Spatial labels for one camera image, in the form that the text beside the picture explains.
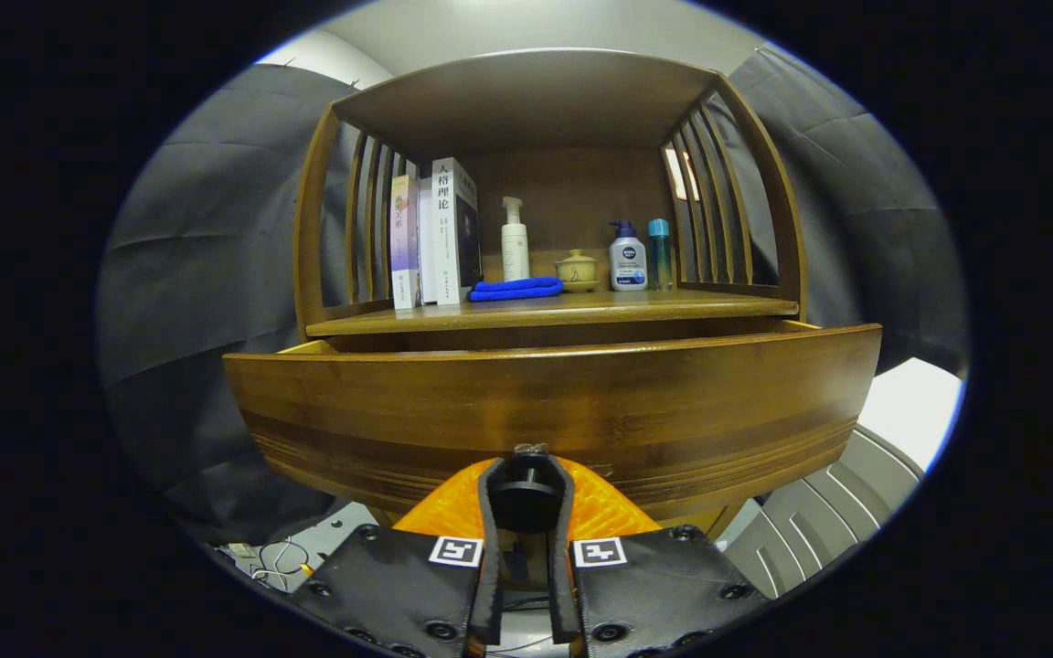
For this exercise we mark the white pump bottle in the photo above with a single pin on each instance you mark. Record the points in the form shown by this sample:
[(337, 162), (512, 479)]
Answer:
[(515, 251)]

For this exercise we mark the wooden countertop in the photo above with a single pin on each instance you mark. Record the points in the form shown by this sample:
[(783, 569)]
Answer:
[(581, 306)]

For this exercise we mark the black backdrop cloth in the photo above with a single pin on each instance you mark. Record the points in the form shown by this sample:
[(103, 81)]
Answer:
[(197, 302)]

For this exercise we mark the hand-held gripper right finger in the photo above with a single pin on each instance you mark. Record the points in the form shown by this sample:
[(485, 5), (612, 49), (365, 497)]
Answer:
[(561, 585)]

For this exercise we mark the white blue-capped lotion bottle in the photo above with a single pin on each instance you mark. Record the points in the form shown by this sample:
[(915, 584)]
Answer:
[(627, 260)]

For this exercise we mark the purple book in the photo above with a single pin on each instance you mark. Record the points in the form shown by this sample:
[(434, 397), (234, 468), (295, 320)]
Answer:
[(404, 247)]

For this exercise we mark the thin white book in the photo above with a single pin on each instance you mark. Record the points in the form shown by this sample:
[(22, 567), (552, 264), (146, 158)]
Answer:
[(427, 247)]

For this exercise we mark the wooden cabinet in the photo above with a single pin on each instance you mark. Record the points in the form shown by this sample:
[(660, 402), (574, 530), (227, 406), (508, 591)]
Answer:
[(526, 91)]

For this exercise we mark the wooden drawer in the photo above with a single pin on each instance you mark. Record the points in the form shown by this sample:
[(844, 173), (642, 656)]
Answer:
[(536, 402)]

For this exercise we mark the teal spray bottle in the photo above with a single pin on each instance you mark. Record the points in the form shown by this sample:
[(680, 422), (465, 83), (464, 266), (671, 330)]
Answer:
[(659, 256)]

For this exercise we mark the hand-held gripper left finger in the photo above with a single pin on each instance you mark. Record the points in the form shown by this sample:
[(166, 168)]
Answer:
[(492, 585)]

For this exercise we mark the black round drawer knob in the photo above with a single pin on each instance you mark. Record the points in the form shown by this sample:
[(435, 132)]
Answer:
[(524, 493)]

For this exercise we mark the blue folded cloth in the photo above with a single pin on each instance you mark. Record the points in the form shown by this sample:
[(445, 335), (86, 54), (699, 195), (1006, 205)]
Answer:
[(515, 289)]

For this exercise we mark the white and black book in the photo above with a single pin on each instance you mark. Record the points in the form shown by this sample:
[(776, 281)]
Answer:
[(455, 228)]

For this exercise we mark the white table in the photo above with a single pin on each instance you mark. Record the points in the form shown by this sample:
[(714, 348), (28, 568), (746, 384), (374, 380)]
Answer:
[(915, 407)]

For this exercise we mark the beige lidded teacup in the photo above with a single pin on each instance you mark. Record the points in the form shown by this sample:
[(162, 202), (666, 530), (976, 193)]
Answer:
[(577, 270)]

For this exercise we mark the grey slatted chair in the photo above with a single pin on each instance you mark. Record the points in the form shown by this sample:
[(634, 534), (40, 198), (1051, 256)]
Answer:
[(819, 512)]

